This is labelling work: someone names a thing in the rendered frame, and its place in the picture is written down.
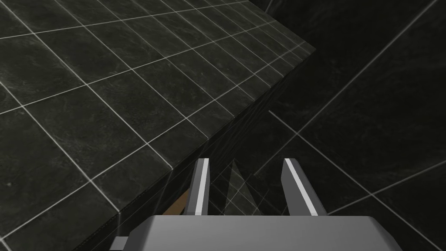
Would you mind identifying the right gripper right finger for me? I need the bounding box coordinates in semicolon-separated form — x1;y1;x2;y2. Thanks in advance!
280;158;328;217

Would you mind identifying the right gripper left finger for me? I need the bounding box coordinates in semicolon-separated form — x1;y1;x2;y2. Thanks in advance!
183;158;211;217

